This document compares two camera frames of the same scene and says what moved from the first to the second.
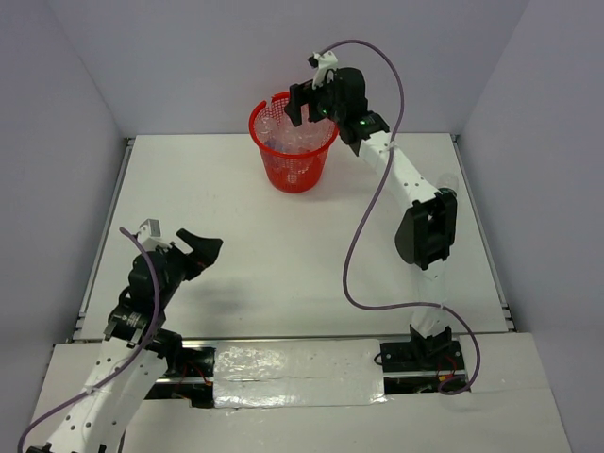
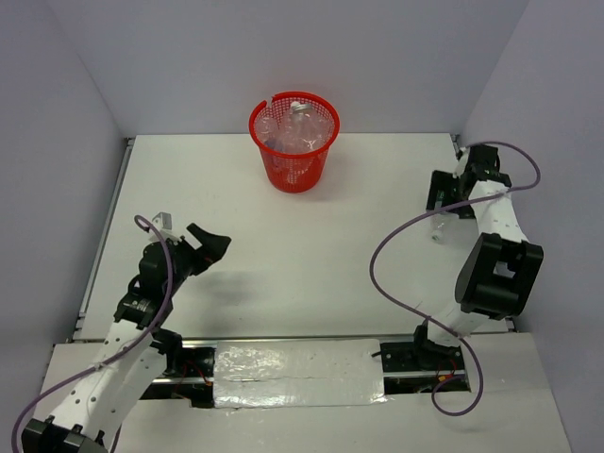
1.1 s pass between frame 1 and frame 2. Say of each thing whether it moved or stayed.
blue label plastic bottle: stayed
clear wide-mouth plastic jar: stayed
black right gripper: moved
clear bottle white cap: stayed
